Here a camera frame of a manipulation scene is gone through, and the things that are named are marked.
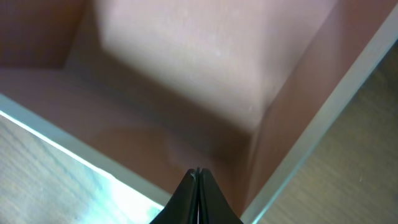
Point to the white box with pink interior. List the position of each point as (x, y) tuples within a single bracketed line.
[(142, 91)]

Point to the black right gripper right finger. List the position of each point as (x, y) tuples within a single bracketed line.
[(213, 207)]

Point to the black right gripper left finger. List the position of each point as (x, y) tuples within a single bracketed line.
[(182, 208)]

